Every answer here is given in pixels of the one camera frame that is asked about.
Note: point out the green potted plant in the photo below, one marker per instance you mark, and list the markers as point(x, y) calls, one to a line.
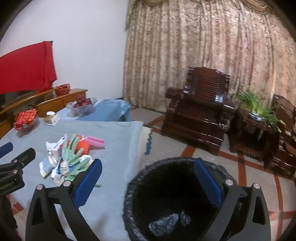
point(256, 105)

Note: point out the glass fruit bowl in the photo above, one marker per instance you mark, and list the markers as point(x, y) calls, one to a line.
point(79, 110)

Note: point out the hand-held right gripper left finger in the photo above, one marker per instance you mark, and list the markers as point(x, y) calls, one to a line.
point(89, 183)

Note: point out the dark wooden side table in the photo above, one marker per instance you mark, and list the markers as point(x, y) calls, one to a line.
point(249, 136)

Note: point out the dark wooden slatted armchair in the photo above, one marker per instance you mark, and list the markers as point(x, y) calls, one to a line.
point(196, 111)

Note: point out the crumpled printed white paper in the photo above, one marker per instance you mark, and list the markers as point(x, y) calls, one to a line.
point(50, 147)

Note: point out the black trash bin with bag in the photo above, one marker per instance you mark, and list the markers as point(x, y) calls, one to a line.
point(161, 192)

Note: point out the red apple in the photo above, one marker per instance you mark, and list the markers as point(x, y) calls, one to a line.
point(77, 104)
point(80, 97)
point(86, 102)

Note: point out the cream tissue box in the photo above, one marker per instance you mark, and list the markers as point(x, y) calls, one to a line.
point(52, 119)

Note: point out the crumpled white tissue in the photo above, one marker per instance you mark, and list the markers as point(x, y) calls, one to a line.
point(86, 159)
point(60, 179)
point(63, 165)

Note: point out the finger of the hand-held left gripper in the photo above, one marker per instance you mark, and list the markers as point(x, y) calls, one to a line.
point(20, 157)
point(5, 148)

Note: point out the beige patterned curtain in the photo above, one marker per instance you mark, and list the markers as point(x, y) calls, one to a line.
point(196, 39)

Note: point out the clear glass dish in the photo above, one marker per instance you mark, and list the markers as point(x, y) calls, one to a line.
point(31, 127)

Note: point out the red cloth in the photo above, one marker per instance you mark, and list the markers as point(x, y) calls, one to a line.
point(25, 67)

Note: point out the orange foam fruit net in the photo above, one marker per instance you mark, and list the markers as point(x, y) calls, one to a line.
point(83, 147)

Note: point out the white and blue packet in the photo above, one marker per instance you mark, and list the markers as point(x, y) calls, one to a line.
point(46, 166)

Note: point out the light wooden cabinet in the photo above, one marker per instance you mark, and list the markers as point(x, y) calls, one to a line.
point(53, 103)

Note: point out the white cardboard box blue print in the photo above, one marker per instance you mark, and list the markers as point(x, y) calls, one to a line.
point(57, 147)

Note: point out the blue patterned tablecloth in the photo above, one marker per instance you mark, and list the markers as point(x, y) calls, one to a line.
point(108, 110)

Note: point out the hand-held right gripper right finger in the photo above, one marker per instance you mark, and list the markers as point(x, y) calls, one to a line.
point(208, 183)

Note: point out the white cloth with blue trim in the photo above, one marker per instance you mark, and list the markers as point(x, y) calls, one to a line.
point(148, 139)

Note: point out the red snack packet in dish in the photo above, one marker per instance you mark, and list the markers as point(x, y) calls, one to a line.
point(25, 118)

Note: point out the green rubber glove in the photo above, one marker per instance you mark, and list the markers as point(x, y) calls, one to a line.
point(77, 171)
point(71, 150)

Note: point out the grey-blue tablecloth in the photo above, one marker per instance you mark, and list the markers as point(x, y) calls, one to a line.
point(111, 143)

